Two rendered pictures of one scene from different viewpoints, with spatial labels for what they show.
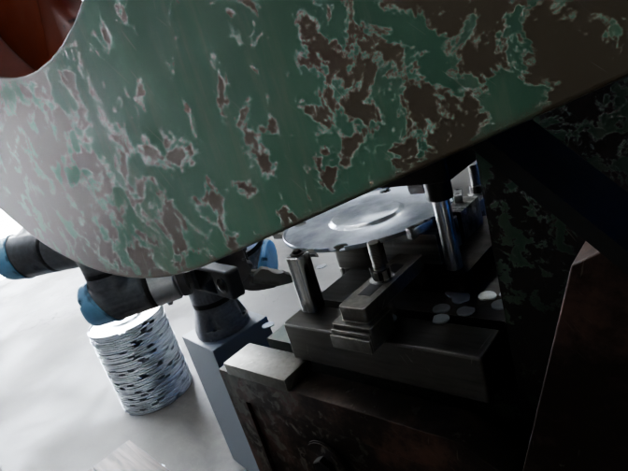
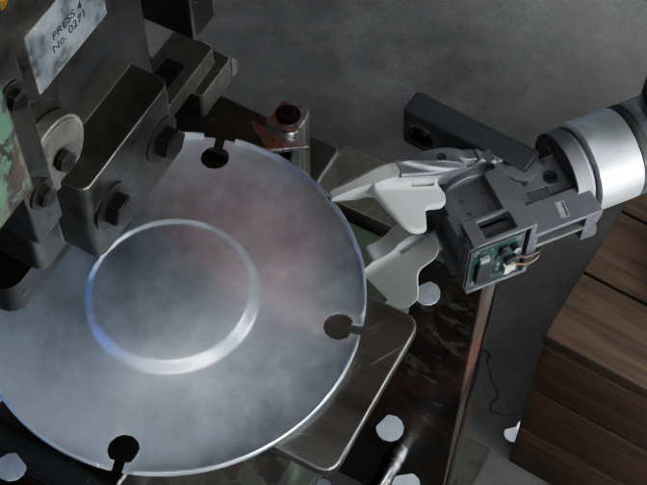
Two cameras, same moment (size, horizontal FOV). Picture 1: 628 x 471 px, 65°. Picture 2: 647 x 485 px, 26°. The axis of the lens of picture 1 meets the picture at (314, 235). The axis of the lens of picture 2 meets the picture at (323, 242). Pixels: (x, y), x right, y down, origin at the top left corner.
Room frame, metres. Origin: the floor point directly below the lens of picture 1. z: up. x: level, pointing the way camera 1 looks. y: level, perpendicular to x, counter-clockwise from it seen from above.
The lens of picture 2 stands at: (1.31, -0.13, 1.70)
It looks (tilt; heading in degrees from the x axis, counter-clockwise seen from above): 59 degrees down; 164
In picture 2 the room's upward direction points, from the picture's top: straight up
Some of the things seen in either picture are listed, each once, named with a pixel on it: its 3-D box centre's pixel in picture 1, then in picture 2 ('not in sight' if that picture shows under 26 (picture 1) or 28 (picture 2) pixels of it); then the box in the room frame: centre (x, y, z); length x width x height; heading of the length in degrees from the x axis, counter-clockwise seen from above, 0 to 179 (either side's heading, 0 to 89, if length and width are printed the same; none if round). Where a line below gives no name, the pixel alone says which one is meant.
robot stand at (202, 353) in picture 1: (249, 392); not in sight; (1.25, 0.31, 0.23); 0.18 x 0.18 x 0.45; 37
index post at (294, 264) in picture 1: (305, 279); (289, 145); (0.67, 0.03, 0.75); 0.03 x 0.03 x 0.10; 45
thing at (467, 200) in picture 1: (434, 227); not in sight; (0.70, -0.18, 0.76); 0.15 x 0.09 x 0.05; 135
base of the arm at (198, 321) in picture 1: (217, 310); not in sight; (1.25, 0.31, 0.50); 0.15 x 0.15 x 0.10
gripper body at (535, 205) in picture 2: (213, 262); (506, 204); (0.79, 0.17, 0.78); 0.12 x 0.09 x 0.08; 97
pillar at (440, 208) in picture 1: (444, 219); not in sight; (0.60, -0.17, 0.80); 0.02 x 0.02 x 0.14
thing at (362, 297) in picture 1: (378, 280); (153, 89); (0.58, -0.06, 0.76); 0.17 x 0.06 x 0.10; 135
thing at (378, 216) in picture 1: (365, 213); (171, 293); (0.79, -0.09, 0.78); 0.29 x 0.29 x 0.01
